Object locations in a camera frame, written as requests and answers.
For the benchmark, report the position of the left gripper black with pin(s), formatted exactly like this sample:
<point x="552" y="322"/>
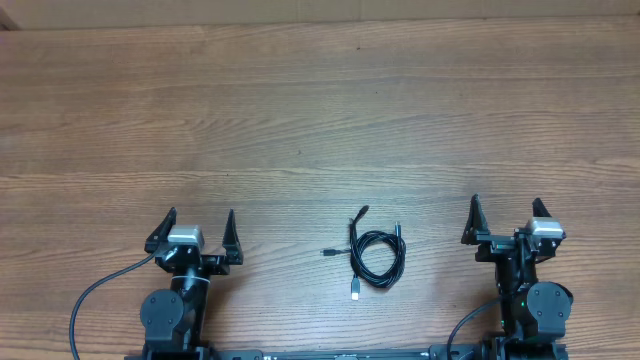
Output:
<point x="219" y="263"/>

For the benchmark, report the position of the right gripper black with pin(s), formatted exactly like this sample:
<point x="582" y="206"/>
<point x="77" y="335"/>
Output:
<point x="495" y="245"/>

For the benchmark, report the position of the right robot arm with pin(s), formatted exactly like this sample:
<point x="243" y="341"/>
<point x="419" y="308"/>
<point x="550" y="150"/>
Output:
<point x="533" y="313"/>

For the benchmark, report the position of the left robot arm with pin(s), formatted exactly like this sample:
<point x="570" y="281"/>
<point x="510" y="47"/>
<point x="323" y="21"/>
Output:
<point x="173" y="318"/>

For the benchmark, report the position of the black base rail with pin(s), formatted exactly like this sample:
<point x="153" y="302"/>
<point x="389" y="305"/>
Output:
<point x="434" y="352"/>

